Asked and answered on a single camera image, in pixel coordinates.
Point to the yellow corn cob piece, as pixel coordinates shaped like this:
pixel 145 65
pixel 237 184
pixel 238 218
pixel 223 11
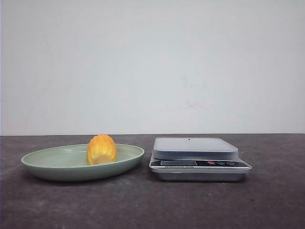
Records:
pixel 101 149

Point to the silver digital kitchen scale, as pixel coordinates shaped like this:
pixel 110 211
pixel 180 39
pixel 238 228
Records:
pixel 197 159

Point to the green round plate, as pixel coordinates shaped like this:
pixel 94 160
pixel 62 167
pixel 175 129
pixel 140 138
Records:
pixel 69 163

